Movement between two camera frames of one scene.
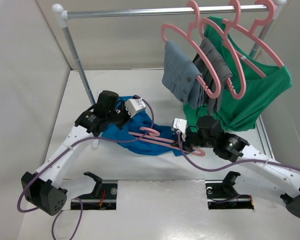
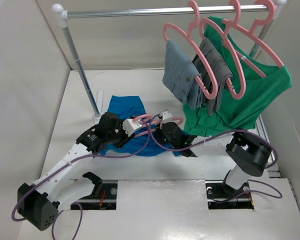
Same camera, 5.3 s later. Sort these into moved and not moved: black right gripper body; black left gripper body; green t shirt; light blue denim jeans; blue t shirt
Moved: black right gripper body; blue t shirt; black left gripper body
Not moved: green t shirt; light blue denim jeans
